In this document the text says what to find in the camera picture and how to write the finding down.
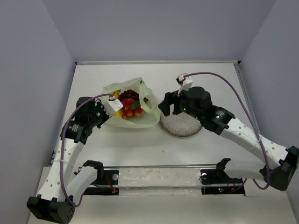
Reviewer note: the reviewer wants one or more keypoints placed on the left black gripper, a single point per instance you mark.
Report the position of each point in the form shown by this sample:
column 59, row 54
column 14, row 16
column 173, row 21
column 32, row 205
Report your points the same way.
column 100, row 107

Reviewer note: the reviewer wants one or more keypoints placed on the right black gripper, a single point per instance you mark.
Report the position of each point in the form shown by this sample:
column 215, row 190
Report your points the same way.
column 171, row 99

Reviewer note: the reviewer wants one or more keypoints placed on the yellow fake banana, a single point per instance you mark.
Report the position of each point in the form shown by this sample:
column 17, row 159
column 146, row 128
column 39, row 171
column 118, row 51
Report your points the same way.
column 117, row 104

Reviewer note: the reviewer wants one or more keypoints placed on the translucent yellowish plastic bag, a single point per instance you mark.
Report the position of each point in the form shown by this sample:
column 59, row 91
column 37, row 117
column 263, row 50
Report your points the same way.
column 150, row 114

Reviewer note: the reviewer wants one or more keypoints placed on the red orange fake fruit bunch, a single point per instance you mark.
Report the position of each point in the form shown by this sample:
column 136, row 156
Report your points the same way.
column 131, row 108

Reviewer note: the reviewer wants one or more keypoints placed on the dark red fake grapes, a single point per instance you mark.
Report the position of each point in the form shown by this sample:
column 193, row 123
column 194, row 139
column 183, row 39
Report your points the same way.
column 129, row 94

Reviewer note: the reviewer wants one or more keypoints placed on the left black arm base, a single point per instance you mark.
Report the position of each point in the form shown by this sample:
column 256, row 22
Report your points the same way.
column 106, row 186

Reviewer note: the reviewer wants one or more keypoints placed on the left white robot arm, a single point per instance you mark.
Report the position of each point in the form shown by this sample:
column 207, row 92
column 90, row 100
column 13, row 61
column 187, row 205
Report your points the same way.
column 60, row 195

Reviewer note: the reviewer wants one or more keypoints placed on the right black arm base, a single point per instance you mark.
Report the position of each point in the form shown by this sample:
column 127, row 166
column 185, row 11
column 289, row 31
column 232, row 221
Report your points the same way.
column 217, row 182

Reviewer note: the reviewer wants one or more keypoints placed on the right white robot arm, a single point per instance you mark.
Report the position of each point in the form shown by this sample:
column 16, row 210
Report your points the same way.
column 277, row 163

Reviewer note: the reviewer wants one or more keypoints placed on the speckled ceramic plate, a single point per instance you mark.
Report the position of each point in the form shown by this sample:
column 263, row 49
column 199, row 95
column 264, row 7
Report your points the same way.
column 181, row 125

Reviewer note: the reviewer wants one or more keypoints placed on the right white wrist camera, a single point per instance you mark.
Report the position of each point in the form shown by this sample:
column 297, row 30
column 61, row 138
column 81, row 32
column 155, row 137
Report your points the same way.
column 185, row 83

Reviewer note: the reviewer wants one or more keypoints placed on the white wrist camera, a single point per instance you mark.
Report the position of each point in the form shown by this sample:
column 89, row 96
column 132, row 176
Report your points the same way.
column 112, row 106
column 185, row 83

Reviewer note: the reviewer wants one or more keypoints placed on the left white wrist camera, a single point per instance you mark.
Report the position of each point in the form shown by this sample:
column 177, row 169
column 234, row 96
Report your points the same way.
column 112, row 106

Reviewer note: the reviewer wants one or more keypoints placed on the aluminium rail back edge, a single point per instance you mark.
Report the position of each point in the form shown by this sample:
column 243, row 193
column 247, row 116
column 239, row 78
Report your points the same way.
column 152, row 62

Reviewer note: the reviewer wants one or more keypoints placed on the aluminium rail edge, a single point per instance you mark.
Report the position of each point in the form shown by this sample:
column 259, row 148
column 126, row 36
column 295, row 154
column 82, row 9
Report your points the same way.
column 246, row 95
column 152, row 62

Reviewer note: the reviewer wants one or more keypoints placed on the aluminium rail right edge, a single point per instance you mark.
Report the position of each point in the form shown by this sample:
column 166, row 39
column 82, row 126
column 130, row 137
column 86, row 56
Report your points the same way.
column 246, row 95

